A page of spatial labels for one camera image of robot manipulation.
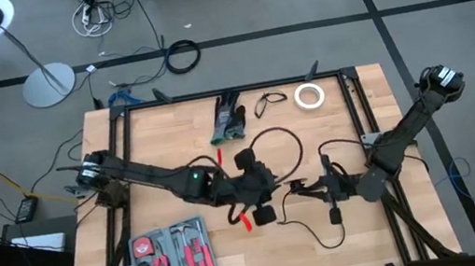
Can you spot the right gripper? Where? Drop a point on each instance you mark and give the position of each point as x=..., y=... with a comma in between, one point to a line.
x=340, y=188

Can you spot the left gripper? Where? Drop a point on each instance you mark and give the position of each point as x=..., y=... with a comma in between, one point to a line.
x=252, y=185

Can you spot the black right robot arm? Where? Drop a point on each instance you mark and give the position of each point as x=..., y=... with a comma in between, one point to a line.
x=406, y=126

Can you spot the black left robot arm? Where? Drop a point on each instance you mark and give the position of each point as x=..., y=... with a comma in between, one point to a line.
x=149, y=172

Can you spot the grey work glove green cuff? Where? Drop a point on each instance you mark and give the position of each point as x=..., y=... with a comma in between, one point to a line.
x=221, y=121
x=241, y=123

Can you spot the white tape roll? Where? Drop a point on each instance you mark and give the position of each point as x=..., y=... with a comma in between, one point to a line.
x=297, y=98

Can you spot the red bit holder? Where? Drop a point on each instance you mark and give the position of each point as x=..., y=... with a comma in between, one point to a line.
x=198, y=252

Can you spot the grey plastic tool case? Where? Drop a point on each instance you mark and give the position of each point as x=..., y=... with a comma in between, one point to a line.
x=172, y=256

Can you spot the red tape measure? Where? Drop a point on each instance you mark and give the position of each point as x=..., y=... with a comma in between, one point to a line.
x=142, y=246

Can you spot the black power adapter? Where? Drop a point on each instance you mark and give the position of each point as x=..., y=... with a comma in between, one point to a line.
x=26, y=209

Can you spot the black aluminium table frame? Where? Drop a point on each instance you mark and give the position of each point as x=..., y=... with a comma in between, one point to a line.
x=194, y=96

